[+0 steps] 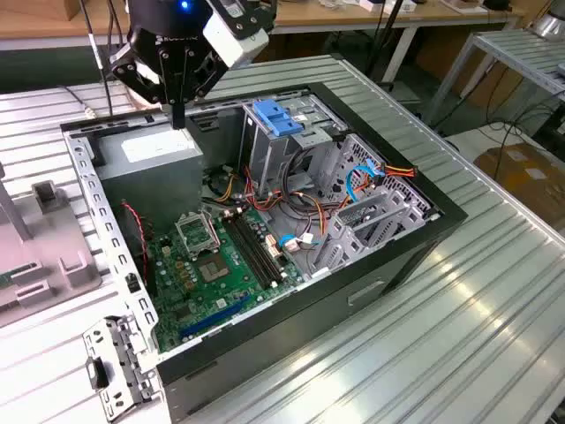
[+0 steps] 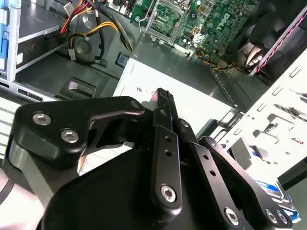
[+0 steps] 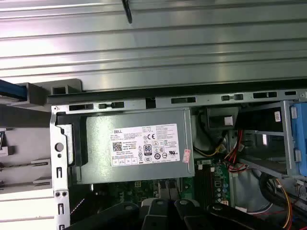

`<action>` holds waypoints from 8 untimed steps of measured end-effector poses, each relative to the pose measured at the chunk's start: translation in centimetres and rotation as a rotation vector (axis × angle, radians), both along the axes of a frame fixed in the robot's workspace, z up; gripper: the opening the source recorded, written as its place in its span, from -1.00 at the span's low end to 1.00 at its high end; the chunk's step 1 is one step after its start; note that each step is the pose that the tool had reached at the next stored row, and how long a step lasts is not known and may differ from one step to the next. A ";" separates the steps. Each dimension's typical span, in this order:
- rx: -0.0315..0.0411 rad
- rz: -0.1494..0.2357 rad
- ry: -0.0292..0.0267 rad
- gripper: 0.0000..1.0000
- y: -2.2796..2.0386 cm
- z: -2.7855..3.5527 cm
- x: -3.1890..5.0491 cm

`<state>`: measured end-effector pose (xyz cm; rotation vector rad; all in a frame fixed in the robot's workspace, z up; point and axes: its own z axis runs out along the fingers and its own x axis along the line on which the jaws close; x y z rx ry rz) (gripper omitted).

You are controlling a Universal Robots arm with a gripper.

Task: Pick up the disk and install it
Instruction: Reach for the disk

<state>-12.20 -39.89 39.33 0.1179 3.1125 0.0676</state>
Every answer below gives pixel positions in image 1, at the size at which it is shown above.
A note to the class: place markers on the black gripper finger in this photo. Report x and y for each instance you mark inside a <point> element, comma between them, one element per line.
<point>128,79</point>
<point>201,84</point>

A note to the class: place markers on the grey metal disk bay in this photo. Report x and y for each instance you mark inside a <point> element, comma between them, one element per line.
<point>375,205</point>

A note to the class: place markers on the blue plastic drive latch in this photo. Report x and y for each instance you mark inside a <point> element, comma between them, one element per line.
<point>273,115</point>

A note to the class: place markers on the small cardboard box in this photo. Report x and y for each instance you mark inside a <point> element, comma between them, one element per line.
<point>73,9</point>

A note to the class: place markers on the grey metal drive cage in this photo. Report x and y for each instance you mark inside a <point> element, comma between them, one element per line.
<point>265,150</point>

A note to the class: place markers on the grey power supply unit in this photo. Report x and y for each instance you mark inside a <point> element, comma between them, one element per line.
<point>150,185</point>

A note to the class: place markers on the grey parts rack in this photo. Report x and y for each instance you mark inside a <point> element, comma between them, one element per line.
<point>53,234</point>

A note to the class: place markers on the black RAM slot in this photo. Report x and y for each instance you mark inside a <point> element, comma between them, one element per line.
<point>251,250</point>
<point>262,246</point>
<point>257,248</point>
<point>246,252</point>

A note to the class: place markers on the black case fan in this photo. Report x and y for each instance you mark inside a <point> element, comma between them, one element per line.
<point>130,260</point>

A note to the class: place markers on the green motherboard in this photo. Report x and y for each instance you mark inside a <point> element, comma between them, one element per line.
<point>238,265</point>

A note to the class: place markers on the CPU socket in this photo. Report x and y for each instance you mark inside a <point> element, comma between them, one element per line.
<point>214,268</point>

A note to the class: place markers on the small white box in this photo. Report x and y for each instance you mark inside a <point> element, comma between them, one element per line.
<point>371,5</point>

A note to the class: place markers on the black tripod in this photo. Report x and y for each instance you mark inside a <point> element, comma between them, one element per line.
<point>394,13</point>

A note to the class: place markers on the green RAM stick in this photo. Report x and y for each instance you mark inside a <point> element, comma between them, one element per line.
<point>13,277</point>

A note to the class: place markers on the blue expansion slot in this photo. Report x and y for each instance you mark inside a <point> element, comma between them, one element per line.
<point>216,315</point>

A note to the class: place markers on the black open PC case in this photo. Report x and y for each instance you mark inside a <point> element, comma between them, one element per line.
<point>309,327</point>

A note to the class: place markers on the small black device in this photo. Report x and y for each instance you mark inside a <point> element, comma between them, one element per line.
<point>496,4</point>

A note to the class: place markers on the metal slat side table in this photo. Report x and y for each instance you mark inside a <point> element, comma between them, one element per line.
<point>507,48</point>

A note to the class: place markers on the large flat cardboard box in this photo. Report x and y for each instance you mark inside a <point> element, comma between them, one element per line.
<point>525,185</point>

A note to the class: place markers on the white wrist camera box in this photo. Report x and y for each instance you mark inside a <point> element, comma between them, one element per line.
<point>234,40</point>

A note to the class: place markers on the wooden desk white frame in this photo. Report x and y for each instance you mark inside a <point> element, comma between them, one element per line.
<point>309,20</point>

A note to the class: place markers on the hinged metal slot bracket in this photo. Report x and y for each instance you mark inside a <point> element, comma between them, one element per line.
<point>119,353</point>

